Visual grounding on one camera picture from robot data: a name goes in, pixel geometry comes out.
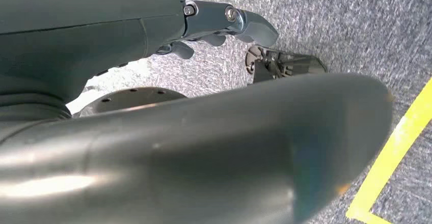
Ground black robot left foot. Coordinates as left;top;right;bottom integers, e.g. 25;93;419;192
246;44;328;84

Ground yellow floor tape square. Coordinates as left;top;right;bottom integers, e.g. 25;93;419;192
345;77;432;224

